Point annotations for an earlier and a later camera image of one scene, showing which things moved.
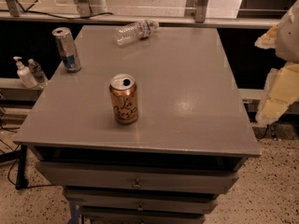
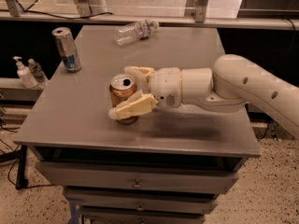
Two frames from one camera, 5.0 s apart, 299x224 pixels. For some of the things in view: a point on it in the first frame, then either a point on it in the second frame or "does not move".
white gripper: [289, 36] to [164, 86]
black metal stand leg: [21, 183] does not move
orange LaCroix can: [123, 91] does not move
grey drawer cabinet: [148, 133] does not move
